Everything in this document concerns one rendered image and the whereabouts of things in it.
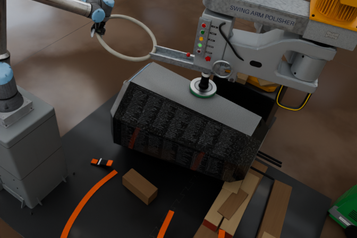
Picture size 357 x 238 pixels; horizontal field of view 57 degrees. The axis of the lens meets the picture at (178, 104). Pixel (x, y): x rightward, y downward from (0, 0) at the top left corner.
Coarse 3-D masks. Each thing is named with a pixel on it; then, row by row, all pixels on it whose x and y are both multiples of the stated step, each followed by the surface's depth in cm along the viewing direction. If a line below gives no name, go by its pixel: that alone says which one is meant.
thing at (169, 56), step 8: (160, 48) 258; (168, 48) 257; (152, 56) 252; (160, 56) 249; (168, 56) 257; (176, 56) 257; (184, 56) 256; (176, 64) 249; (184, 64) 247; (192, 64) 245; (208, 72) 245; (216, 72) 243; (224, 72) 240; (232, 80) 238
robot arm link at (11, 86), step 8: (0, 64) 202; (0, 72) 197; (8, 72) 199; (0, 80) 196; (8, 80) 200; (0, 88) 199; (8, 88) 202; (16, 88) 210; (0, 96) 203; (8, 96) 205
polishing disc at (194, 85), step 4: (192, 80) 266; (196, 80) 267; (192, 84) 263; (196, 84) 263; (208, 84) 265; (212, 84) 265; (192, 88) 259; (196, 88) 260; (208, 88) 262; (212, 88) 262; (216, 88) 263; (196, 92) 256; (200, 92) 257; (204, 92) 257; (208, 92) 258; (212, 92) 259
